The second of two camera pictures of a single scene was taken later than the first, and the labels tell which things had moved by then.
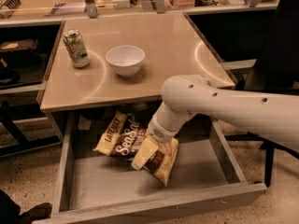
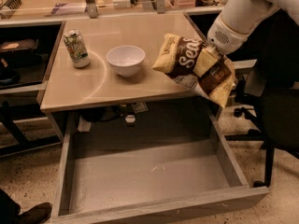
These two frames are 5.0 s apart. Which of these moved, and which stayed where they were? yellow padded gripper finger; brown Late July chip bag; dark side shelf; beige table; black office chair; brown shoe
Moved: brown Late July chip bag; yellow padded gripper finger
Stayed: brown shoe; black office chair; beige table; dark side shelf
